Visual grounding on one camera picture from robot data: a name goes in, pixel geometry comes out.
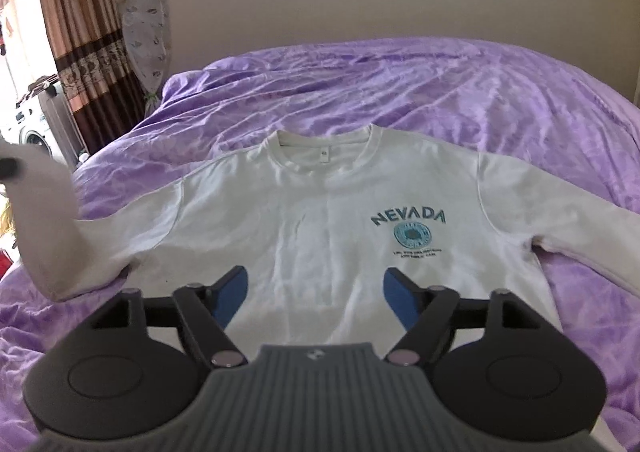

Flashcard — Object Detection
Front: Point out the covered standing fan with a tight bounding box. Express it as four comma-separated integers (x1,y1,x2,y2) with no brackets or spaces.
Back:
120,0,170,117

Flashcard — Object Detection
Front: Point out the white washing machine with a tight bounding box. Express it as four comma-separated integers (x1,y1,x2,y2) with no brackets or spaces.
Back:
1,82,81,169

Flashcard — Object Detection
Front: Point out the purple bed sheet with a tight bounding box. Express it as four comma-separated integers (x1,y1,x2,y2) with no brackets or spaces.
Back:
1,37,639,451

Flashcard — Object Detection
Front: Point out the brown patterned curtain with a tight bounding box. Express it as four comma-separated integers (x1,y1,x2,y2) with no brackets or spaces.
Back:
40,0,144,154

